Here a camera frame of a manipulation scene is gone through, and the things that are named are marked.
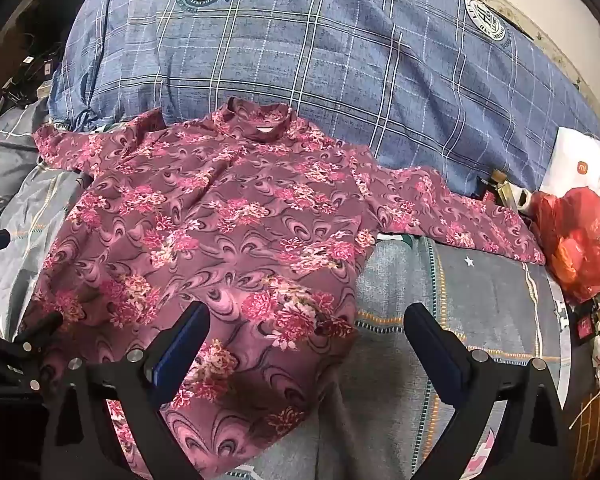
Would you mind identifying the maroon floral shirt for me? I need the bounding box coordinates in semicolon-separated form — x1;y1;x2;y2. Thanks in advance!
22;96;547;476

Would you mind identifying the black clothing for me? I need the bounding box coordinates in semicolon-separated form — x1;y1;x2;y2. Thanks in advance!
30;0;101;48

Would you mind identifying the white box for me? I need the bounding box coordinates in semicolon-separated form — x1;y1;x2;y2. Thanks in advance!
539;126;600;199

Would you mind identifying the brass metal item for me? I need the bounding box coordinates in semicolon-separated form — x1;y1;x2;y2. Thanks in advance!
490;170;520;207

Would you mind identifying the grey patterned bed sheet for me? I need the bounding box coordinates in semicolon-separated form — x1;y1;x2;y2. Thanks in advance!
0;100;600;480

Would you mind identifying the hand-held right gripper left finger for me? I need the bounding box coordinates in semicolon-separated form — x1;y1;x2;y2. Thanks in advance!
42;301;211;480

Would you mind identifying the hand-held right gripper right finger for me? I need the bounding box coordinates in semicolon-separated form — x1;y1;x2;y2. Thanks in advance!
404;303;581;480

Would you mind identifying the red and black packet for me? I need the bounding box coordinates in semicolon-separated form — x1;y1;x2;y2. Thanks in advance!
574;300;600;344

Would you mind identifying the black cable bundle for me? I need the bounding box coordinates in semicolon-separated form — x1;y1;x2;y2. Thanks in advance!
0;35;63;108

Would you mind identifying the red plastic bag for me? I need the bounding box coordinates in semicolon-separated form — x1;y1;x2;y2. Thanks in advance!
530;187;600;304

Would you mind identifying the blue plaid quilt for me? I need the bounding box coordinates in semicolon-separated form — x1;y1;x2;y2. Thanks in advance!
47;0;600;197

